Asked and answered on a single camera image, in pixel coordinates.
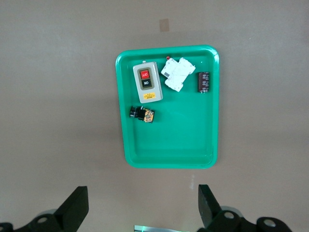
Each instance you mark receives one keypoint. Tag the black cylindrical capacitor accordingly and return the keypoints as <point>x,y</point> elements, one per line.
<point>204,82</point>

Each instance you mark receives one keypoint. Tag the small brown tape mark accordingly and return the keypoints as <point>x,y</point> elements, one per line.
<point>164,25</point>

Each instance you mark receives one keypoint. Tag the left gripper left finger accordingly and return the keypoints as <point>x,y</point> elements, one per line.
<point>72,207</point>

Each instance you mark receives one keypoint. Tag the green plastic tray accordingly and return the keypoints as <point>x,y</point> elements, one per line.
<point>178,135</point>

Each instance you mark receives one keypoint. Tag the grey on-off switch box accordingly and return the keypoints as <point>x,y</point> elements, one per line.
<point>150,91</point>

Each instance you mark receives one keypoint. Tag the black push button switch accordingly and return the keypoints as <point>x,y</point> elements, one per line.
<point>142,114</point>

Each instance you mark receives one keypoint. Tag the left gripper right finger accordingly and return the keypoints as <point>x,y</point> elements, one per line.
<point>208,207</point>

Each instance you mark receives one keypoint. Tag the white circuit breaker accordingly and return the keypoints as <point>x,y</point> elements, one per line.
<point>178,75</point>

